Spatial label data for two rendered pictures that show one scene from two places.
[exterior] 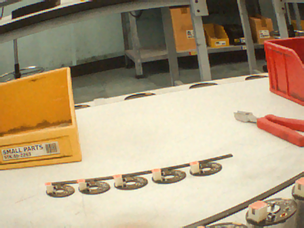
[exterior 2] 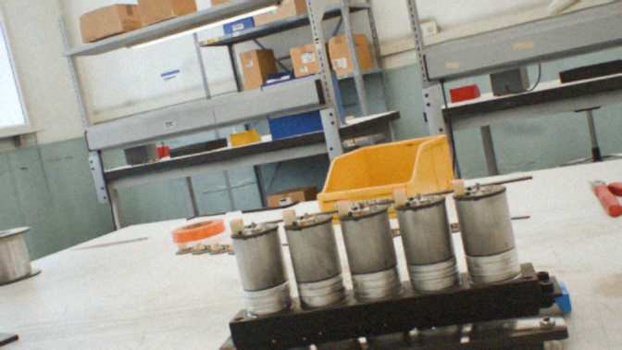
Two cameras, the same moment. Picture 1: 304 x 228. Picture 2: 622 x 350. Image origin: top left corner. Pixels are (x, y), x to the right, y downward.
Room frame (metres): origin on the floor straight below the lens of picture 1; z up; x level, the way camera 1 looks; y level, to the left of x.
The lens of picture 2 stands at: (-0.06, -0.27, 0.87)
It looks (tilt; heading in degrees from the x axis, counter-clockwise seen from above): 5 degrees down; 38
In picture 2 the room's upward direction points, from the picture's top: 12 degrees counter-clockwise
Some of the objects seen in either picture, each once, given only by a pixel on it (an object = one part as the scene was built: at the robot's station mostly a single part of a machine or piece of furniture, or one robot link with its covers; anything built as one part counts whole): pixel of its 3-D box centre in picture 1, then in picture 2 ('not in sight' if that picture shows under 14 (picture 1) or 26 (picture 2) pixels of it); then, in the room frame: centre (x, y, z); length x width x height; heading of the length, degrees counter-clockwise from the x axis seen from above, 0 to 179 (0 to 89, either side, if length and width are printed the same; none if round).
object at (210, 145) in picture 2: not in sight; (198, 147); (2.31, 2.27, 0.77); 0.24 x 0.16 x 0.04; 96
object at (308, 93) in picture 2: not in sight; (195, 120); (2.18, 2.10, 0.90); 1.30 x 0.06 x 0.12; 100
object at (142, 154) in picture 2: not in sight; (142, 154); (2.24, 2.60, 0.80); 0.15 x 0.12 x 0.10; 30
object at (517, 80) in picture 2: not in sight; (510, 81); (2.56, 0.78, 0.80); 0.15 x 0.12 x 0.10; 11
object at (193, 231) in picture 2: not in sight; (198, 230); (0.47, 0.33, 0.76); 0.06 x 0.06 x 0.01
